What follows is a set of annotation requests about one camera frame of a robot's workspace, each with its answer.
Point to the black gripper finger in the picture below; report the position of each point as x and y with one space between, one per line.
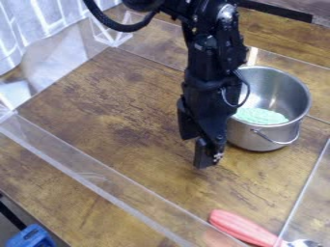
208 154
188 127

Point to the blue plastic crate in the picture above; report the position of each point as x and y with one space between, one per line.
34 236

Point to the white grid curtain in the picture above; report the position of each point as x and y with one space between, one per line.
30 20

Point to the stainless steel pot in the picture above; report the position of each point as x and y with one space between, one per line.
277 91

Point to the green textured round object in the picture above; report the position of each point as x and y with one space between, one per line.
260 116

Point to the pink handled spoon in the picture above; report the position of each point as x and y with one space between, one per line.
251 232

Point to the clear acrylic enclosure wall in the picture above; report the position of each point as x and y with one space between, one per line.
93 160

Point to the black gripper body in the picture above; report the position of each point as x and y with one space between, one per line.
212 103

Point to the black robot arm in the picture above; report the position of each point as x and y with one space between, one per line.
217 51

